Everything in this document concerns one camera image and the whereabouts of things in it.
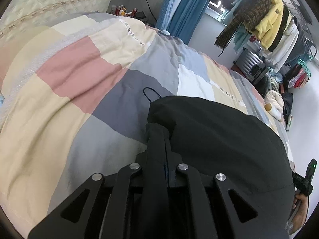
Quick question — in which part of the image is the blue fabric covered chair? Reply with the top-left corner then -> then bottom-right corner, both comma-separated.
155,0 -> 175,31

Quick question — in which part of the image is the white hooded sweatshirt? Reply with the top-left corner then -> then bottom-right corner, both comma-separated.
263,24 -> 299,73

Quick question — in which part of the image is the black puffer jacket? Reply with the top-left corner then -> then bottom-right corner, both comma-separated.
137,87 -> 295,238

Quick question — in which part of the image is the yellow fleece jacket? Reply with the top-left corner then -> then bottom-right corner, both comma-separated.
252,0 -> 284,50

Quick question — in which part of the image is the person's right hand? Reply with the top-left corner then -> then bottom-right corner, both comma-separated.
290,194 -> 309,235

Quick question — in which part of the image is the cream quilted headboard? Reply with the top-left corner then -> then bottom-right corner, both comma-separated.
1,0 -> 111,42

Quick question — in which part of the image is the patchwork bed quilt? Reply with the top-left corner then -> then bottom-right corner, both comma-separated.
1,13 -> 294,238

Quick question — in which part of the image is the cream plush pile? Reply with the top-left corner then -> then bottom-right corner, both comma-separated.
264,90 -> 284,113

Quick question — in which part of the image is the grey ribbed suitcase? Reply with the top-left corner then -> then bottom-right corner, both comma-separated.
234,48 -> 268,85

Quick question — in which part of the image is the metal ceiling clothes rack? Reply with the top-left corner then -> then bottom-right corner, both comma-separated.
282,0 -> 318,63

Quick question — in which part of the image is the bedside bottles cluster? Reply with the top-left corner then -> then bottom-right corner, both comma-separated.
109,5 -> 148,23

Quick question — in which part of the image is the blue curtain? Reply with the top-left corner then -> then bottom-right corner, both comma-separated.
168,0 -> 209,45

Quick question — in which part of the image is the green sock drying hanger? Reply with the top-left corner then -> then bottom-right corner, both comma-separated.
298,59 -> 311,77

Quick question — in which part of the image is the white cylindrical roll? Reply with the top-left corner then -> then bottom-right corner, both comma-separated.
264,103 -> 283,121

